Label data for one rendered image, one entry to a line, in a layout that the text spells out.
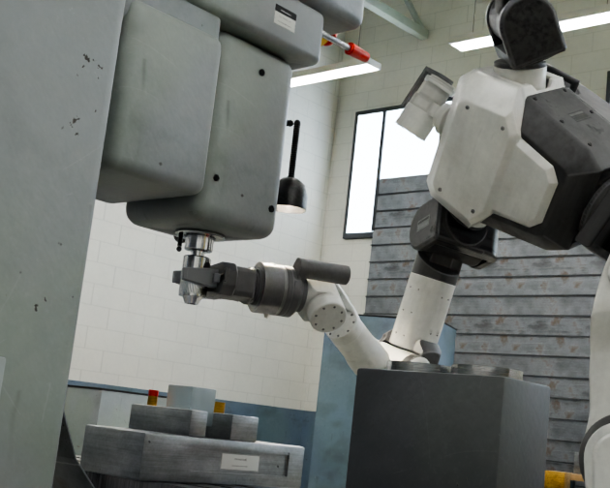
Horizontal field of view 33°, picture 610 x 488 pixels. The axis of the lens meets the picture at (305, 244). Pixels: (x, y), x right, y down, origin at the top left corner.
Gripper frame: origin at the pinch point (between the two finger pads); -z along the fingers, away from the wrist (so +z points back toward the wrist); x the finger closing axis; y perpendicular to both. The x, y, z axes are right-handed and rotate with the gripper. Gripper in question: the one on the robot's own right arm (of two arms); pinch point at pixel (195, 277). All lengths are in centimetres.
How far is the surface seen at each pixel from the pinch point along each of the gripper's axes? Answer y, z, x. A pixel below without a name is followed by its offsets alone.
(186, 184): -11.6, -7.8, 16.6
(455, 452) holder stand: 24, 18, 56
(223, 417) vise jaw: 22.5, 5.6, 6.4
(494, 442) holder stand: 22, 21, 61
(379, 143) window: -294, 433, -835
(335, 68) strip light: -305, 303, -671
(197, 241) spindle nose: -5.7, -1.0, 2.1
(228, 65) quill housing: -33.3, -2.2, 12.2
